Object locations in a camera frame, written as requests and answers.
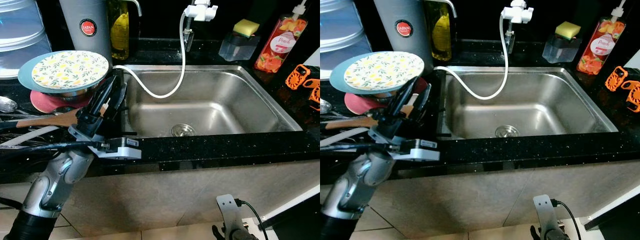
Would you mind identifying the floral lemon print plate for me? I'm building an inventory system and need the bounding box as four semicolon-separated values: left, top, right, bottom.
31;50;110;91
357;51;425;92

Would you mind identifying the steel sink drain strainer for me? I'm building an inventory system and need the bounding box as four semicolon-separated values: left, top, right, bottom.
171;123;197;137
495;125;521;138

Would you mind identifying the peach soap pump bottle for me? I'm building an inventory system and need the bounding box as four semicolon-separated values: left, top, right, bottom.
254;0;308;74
576;0;627;76

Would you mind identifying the white faucet head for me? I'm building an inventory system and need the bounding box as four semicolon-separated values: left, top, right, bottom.
181;0;219;53
501;0;535;53

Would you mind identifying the white flexible hose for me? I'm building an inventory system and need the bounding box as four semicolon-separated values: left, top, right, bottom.
112;12;188;99
434;14;508;101

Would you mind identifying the stainless steel sink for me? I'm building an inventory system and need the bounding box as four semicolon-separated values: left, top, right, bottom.
112;64;303;138
434;66;619;140

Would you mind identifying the grey thermos red label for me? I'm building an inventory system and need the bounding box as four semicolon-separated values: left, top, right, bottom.
374;0;435;63
59;0;113;63

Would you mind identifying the clear plastic container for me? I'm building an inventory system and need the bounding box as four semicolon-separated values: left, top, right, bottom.
0;0;53;80
320;0;365;81

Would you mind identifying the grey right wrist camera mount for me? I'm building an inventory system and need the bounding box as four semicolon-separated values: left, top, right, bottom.
216;194;242;238
532;194;558;238

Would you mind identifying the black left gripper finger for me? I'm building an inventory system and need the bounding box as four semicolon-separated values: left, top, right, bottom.
89;76;117;117
389;78;419;117
405;84;432;125
103;83;128;124

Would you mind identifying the pink plate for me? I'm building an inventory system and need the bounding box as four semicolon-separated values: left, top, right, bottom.
30;89;91;115
344;77;431;116

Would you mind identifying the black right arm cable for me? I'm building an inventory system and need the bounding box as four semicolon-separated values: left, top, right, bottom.
550;199;583;240
235;199;264;237

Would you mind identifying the steel bowl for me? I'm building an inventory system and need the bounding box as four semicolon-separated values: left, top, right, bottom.
367;87;416;99
42;82;101;98

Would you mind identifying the white cutting board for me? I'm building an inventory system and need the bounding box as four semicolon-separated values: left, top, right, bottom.
302;47;321;68
625;34;640;68

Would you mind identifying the teal plate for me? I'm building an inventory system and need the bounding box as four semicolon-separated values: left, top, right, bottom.
18;51;108;96
329;54;426;96

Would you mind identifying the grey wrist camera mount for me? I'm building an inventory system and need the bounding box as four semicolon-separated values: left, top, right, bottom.
216;194;242;238
68;125;142;161
532;194;558;238
368;125;441;162

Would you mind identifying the clear soap dispenser box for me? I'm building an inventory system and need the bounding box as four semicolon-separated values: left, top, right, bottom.
542;34;582;64
218;31;261;62

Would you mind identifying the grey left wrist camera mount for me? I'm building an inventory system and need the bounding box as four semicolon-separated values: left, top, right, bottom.
368;125;441;162
68;125;142;161

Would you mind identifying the yellow oil bottle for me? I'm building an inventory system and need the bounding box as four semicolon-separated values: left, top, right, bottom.
425;0;453;62
106;0;130;61

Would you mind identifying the yellow green sponge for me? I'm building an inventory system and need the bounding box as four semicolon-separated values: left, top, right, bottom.
555;21;582;40
234;19;261;38

